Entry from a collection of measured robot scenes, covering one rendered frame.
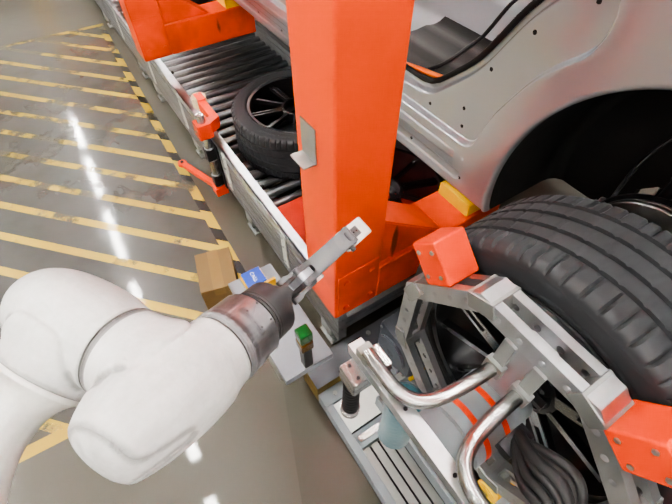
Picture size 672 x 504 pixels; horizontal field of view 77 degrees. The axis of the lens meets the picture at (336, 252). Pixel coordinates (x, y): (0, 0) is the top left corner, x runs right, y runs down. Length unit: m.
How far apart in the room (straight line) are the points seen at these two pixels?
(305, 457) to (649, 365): 1.28
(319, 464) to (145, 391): 1.36
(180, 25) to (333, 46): 2.07
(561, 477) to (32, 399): 0.66
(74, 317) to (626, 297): 0.71
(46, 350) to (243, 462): 1.33
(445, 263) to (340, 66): 0.38
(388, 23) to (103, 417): 0.67
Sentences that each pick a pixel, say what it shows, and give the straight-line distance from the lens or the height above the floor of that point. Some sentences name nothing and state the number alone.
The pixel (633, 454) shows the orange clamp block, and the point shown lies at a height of 1.10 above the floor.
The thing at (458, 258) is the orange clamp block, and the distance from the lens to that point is 0.79.
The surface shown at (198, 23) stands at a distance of 2.79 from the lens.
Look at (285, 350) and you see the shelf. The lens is 1.39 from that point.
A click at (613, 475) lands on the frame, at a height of 1.03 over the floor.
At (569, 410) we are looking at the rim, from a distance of 0.95.
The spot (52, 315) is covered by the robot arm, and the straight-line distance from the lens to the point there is 0.52.
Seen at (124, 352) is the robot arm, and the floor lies 1.33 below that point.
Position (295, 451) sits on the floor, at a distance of 1.75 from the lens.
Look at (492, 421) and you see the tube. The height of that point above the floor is 1.01.
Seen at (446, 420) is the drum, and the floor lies 0.91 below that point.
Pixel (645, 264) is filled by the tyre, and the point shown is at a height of 1.18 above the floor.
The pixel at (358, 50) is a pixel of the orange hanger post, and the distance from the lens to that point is 0.77.
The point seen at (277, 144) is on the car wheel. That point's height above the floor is 0.49.
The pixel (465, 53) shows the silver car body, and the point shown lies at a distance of 2.10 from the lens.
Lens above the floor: 1.70
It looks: 51 degrees down
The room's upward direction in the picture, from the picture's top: straight up
